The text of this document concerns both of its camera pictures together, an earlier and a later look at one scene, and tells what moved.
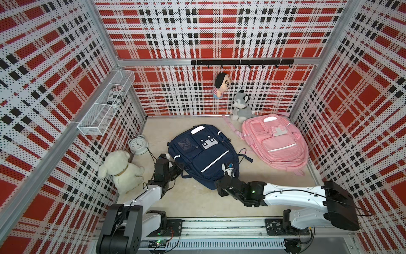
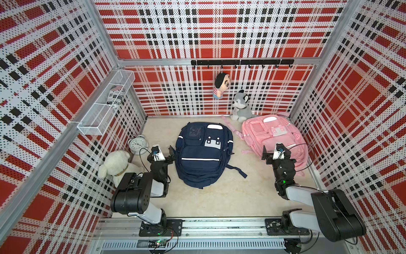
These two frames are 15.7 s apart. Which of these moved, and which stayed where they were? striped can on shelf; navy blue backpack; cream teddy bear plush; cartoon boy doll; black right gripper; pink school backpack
Moved: navy blue backpack; black right gripper
Stayed: cream teddy bear plush; striped can on shelf; pink school backpack; cartoon boy doll
